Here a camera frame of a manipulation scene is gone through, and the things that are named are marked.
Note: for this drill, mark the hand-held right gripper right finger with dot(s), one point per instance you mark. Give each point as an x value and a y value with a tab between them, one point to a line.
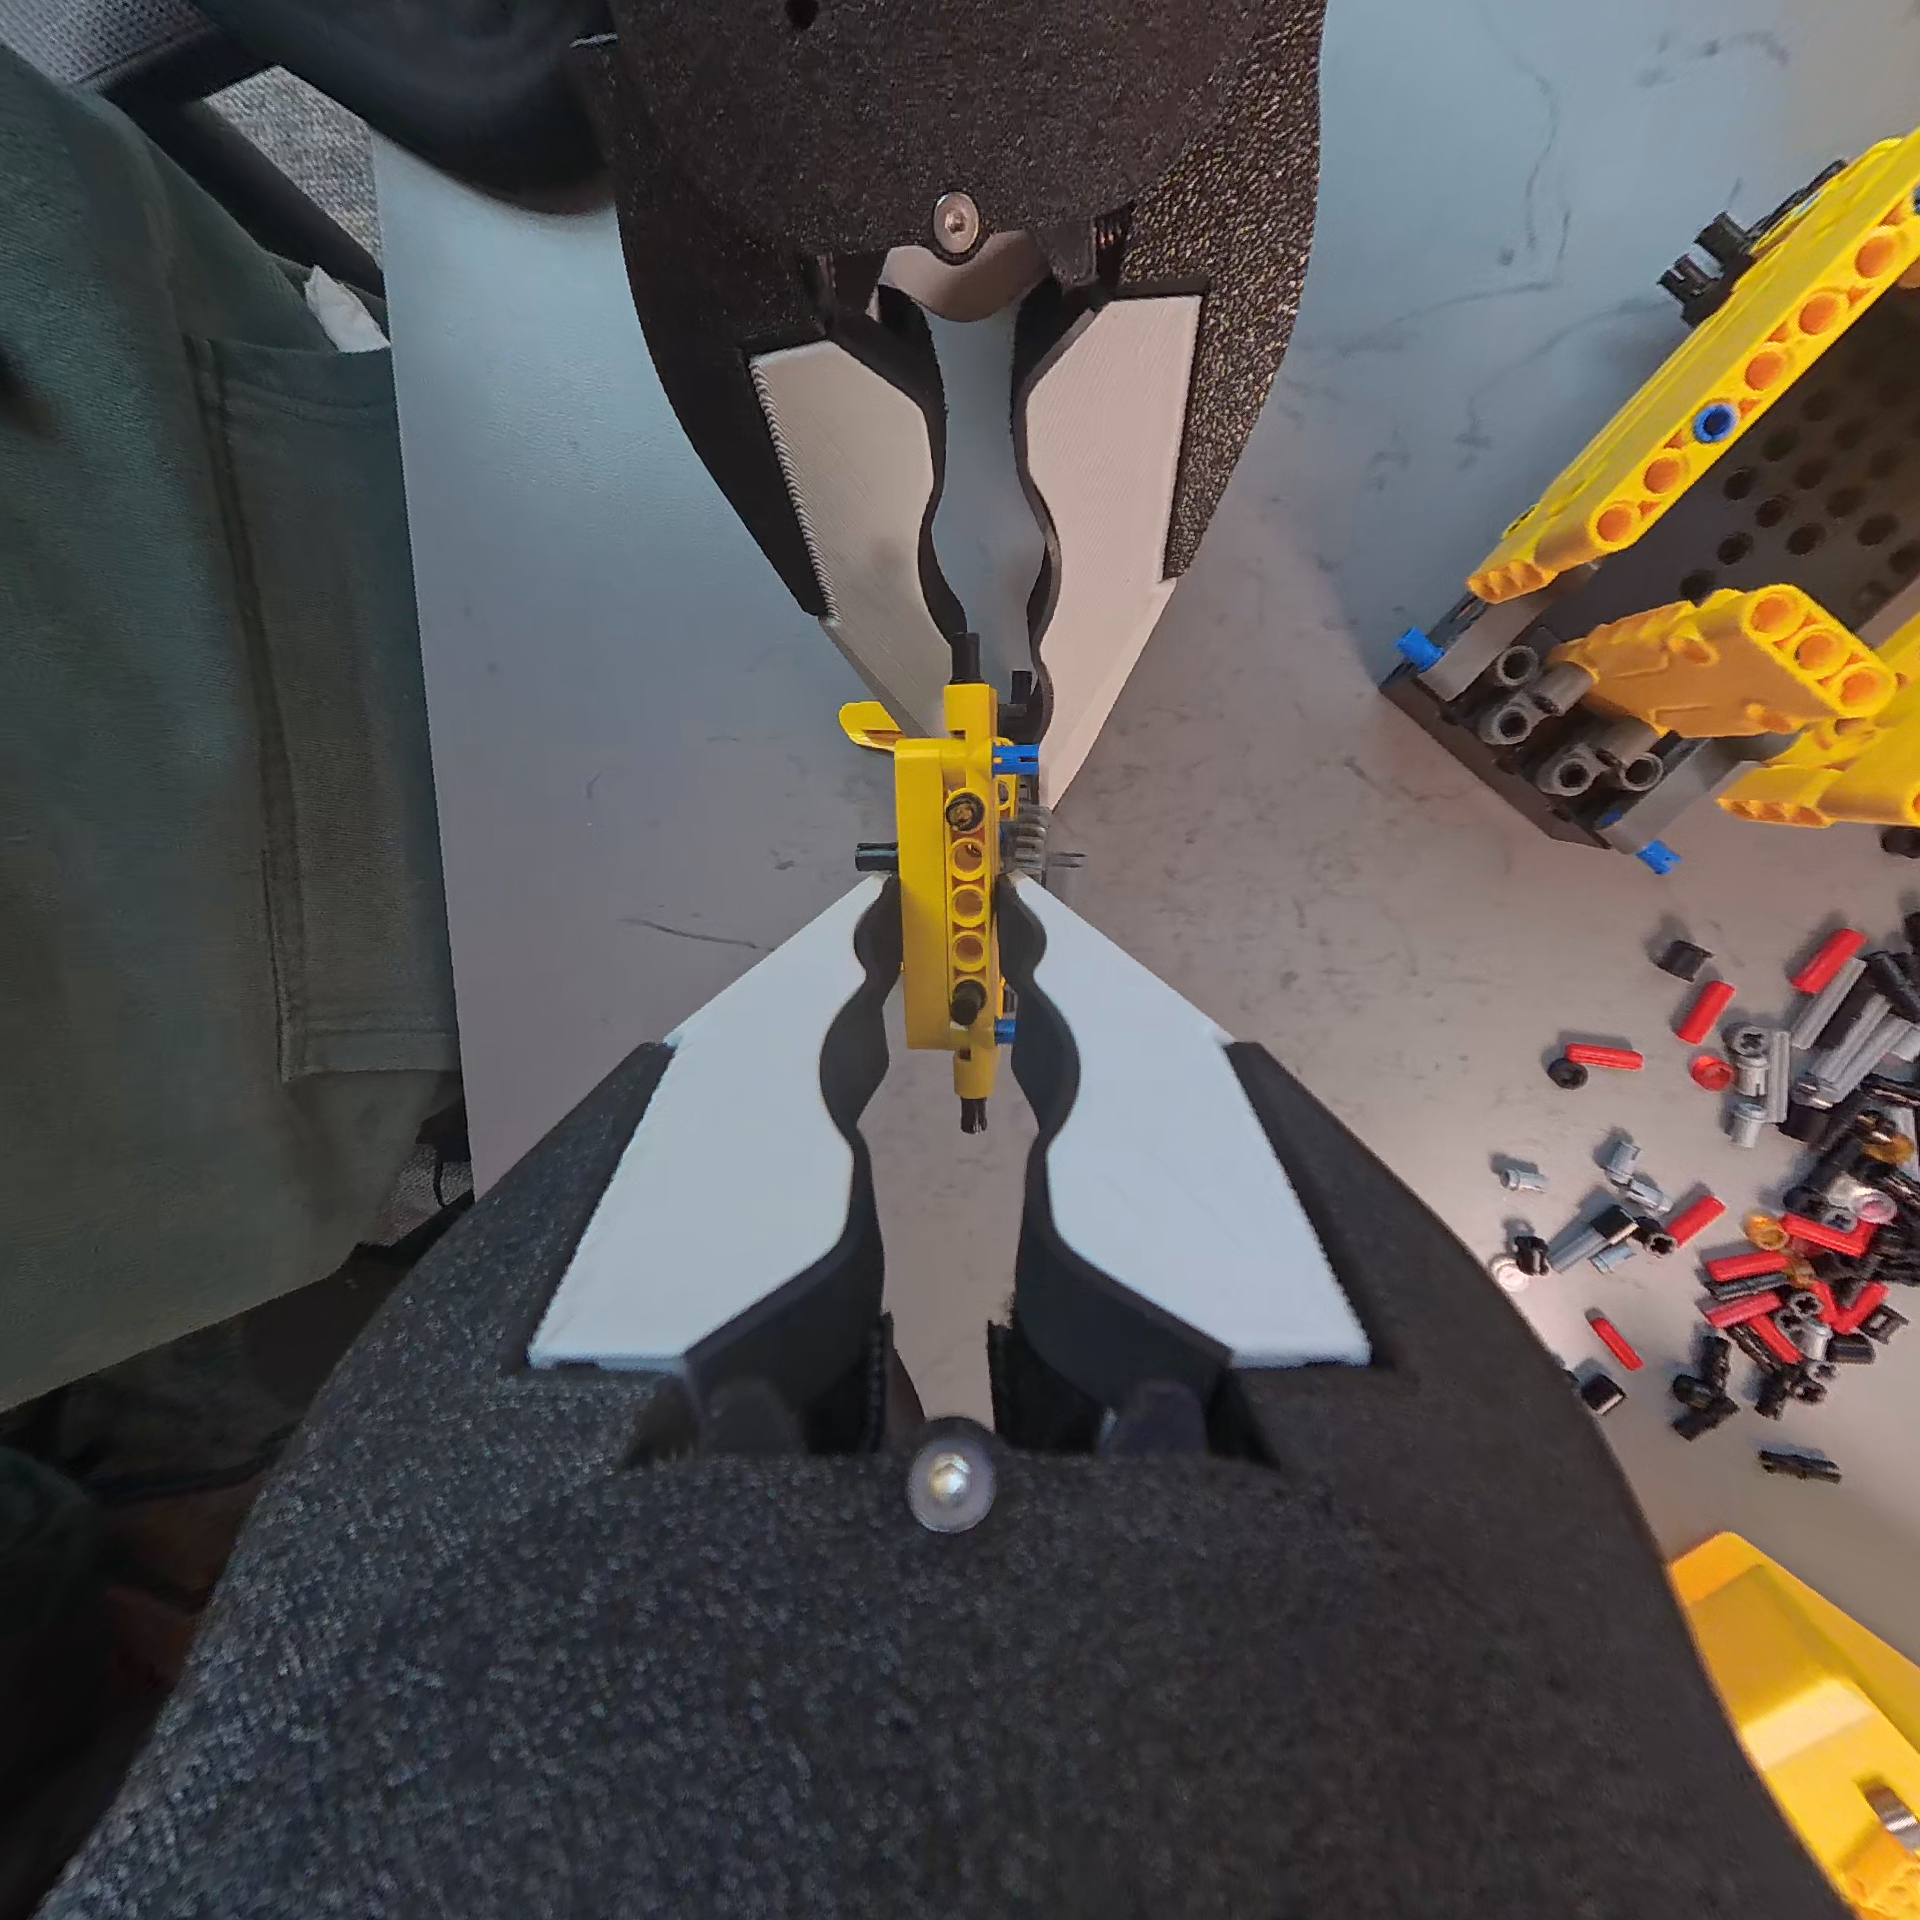
1187	1199

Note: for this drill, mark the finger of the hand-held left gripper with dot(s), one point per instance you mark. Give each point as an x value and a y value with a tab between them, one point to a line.
847	482
1117	482

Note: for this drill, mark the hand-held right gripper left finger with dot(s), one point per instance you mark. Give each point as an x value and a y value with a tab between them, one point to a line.
690	1199

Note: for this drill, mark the yellow lego panel with pins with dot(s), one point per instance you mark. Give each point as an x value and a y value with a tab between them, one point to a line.
919	900

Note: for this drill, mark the pile of small lego pins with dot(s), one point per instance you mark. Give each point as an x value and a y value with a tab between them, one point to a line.
1799	1228

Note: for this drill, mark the yellow lego robot body model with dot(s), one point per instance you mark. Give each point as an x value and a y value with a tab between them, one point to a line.
1726	659

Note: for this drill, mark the person's dark trouser leg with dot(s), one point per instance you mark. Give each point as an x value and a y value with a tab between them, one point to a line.
419	76

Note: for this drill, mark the yellow plastic bin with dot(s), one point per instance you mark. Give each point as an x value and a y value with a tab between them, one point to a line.
1799	1725

